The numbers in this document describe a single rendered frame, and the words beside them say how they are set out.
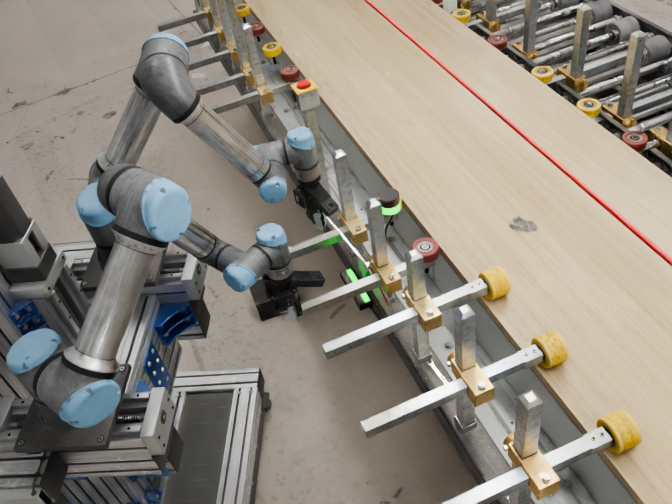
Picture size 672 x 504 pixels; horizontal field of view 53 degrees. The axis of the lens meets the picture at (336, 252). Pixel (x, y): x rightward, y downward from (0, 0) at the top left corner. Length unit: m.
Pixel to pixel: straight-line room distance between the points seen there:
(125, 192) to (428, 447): 1.64
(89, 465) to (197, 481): 0.72
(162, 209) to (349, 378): 1.64
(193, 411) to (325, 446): 0.52
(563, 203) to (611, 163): 0.25
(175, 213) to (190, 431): 1.35
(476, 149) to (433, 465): 1.15
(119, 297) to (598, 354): 1.13
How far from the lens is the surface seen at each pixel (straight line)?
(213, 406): 2.63
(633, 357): 1.79
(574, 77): 2.82
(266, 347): 3.00
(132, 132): 1.88
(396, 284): 1.97
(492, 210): 2.12
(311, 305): 1.95
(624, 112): 2.65
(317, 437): 2.70
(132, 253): 1.40
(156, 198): 1.35
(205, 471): 2.50
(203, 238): 1.70
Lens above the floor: 2.30
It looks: 44 degrees down
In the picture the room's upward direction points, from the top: 11 degrees counter-clockwise
